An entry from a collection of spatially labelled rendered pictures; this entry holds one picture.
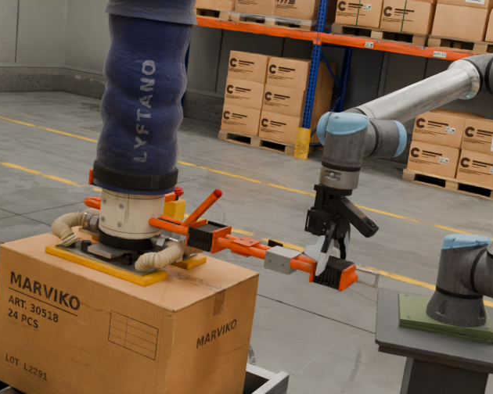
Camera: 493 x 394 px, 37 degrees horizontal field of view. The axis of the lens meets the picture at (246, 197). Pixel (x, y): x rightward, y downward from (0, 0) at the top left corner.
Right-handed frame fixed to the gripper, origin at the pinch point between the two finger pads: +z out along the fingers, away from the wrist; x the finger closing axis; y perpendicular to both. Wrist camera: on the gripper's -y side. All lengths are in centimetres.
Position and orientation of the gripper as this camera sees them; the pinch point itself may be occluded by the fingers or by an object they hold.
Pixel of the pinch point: (332, 270)
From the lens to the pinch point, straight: 177.3
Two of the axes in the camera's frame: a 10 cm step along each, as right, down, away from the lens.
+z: -1.3, 9.6, 2.3
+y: -8.6, -2.2, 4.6
